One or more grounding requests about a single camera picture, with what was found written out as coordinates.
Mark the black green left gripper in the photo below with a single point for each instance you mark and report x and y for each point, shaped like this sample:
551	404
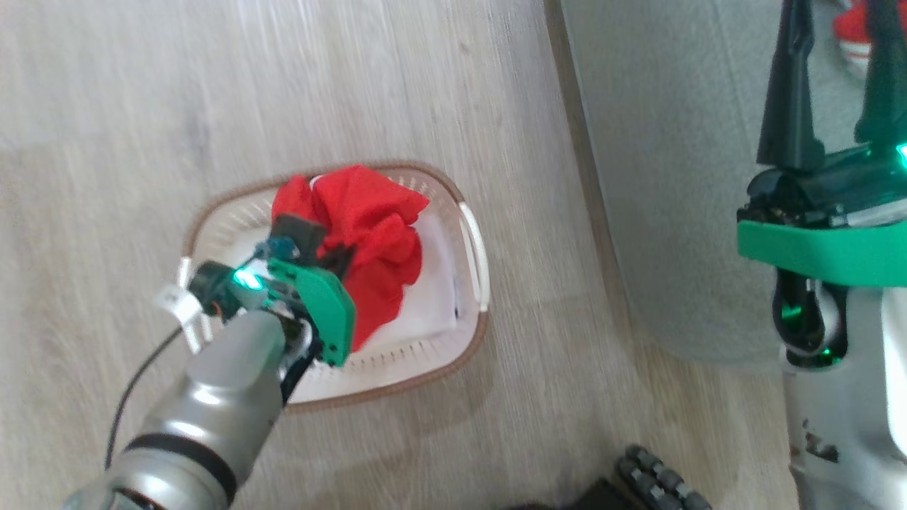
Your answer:
322	312

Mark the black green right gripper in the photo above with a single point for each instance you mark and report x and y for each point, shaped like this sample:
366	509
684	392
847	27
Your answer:
815	241

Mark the red cloth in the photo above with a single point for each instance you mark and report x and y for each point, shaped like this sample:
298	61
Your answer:
372	212

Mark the red and white garment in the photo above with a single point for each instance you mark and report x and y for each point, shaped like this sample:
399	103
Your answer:
850	28

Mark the white laundry basket brown rim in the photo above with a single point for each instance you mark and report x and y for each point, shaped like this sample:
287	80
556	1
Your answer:
404	365

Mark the grey rug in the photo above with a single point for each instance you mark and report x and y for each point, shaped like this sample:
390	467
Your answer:
673	177

